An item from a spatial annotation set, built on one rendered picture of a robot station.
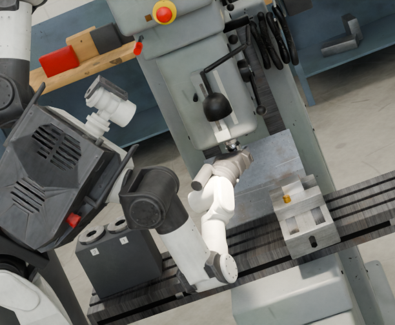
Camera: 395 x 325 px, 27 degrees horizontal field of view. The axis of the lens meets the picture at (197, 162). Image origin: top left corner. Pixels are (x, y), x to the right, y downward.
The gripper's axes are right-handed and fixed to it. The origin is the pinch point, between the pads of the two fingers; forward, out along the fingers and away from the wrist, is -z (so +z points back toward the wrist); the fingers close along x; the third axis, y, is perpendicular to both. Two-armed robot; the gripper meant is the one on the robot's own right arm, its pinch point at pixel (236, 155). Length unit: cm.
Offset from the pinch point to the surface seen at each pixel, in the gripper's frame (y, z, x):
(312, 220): 21.6, 8.7, -19.3
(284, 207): 17.9, 5.1, -10.8
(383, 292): 103, -65, -4
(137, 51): -47, 29, 0
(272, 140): 13.9, -36.7, 4.4
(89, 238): 9, 20, 49
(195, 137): -13.0, 11.3, 4.4
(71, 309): 101, -76, 163
